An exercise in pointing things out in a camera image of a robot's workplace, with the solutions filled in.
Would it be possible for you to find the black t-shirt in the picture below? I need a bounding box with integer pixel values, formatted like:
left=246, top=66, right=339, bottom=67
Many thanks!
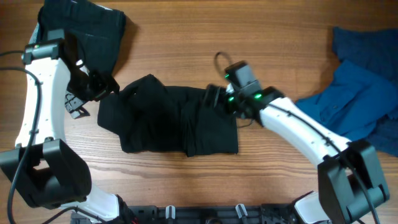
left=97, top=74, right=239, bottom=157

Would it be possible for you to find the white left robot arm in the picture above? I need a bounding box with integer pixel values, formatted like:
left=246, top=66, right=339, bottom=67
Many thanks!
left=1, top=38, right=133, bottom=223

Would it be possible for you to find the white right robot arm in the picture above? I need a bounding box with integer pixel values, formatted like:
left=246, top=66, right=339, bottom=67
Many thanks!
left=203, top=83, right=390, bottom=223

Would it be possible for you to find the blue polo shirt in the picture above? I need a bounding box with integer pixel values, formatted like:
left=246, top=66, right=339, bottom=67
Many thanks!
left=296, top=60, right=397, bottom=141

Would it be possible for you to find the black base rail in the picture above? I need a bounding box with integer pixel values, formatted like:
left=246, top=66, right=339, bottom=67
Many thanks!
left=70, top=202, right=312, bottom=224

